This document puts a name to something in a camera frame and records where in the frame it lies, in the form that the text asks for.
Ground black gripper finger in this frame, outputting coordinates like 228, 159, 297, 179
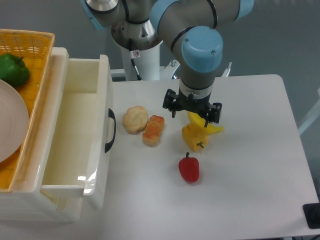
201, 102, 223, 127
162, 89, 182, 118

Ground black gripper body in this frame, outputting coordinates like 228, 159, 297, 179
176, 90, 211, 115

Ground square toasted bread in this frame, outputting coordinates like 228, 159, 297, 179
142, 115, 165, 147

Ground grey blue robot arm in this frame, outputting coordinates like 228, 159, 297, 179
81, 0, 254, 124

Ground round pale bread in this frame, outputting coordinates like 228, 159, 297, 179
122, 105, 149, 134

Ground yellow banana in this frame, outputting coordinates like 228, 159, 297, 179
187, 111, 224, 135

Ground yellow bell pepper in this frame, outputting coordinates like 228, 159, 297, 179
181, 123, 208, 152

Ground red bell pepper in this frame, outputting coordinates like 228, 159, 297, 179
178, 152, 200, 183

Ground white plastic drawer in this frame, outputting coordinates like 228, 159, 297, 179
42, 55, 113, 210

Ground black device at corner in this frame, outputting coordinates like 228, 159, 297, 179
302, 203, 320, 229

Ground orange woven basket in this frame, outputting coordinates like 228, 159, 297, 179
0, 28, 55, 193

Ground pale pink plate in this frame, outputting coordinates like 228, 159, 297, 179
0, 80, 29, 162

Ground green bell pepper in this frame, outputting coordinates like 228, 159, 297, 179
0, 53, 30, 88

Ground white drawer cabinet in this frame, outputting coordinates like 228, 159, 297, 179
0, 47, 83, 222

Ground white table frame bracket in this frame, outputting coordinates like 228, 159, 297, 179
221, 62, 232, 78

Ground black drawer handle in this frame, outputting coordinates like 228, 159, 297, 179
104, 108, 117, 153

